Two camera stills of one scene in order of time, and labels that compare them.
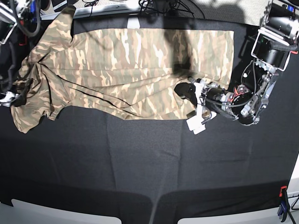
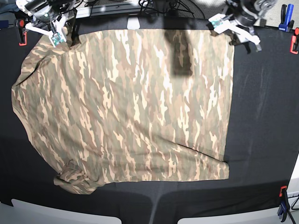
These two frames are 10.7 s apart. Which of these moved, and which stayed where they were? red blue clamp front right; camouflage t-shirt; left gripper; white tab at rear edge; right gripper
Moved: camouflage t-shirt; right gripper; left gripper
Stayed: red blue clamp front right; white tab at rear edge
